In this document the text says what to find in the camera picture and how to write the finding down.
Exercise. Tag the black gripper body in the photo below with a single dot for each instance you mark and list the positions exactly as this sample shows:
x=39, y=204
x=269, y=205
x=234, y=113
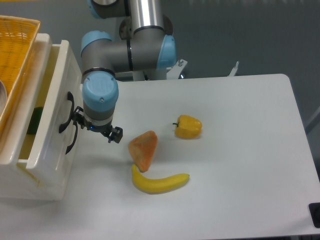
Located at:
x=103, y=127

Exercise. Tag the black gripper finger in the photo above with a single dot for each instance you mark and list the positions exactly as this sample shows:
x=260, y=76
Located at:
x=113, y=134
x=78, y=116

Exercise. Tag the white top drawer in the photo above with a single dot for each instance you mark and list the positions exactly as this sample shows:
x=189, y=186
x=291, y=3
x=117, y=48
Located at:
x=42, y=155

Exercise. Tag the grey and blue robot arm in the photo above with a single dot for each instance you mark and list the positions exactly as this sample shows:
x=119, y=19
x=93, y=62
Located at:
x=148, y=47

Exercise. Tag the white drawer cabinet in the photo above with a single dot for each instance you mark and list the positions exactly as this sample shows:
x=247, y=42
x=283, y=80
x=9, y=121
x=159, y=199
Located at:
x=14, y=181

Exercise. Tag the orange sandwich toast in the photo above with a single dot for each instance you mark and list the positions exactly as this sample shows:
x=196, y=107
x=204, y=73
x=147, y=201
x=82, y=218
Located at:
x=142, y=149

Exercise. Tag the green bell pepper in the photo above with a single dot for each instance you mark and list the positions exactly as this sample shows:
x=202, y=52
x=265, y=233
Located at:
x=35, y=120

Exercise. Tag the yellow banana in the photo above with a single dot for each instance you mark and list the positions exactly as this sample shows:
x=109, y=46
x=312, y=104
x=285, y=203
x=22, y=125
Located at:
x=158, y=186

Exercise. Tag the yellow bell pepper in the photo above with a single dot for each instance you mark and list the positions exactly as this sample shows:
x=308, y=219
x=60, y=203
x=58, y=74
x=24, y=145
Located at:
x=187, y=127

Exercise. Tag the metal bowl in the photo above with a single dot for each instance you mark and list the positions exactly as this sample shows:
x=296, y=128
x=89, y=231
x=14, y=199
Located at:
x=3, y=97

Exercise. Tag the yellow plastic basket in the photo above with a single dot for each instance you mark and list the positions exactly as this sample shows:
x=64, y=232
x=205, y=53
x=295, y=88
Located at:
x=17, y=36

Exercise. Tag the black object at table edge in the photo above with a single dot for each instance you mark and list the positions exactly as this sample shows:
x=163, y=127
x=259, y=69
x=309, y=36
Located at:
x=314, y=209

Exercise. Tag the black lower drawer handle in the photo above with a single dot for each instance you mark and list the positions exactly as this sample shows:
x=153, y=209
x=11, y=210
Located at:
x=69, y=147

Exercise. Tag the white clamp bracket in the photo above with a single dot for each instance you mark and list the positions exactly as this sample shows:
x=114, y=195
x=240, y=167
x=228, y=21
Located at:
x=234, y=70

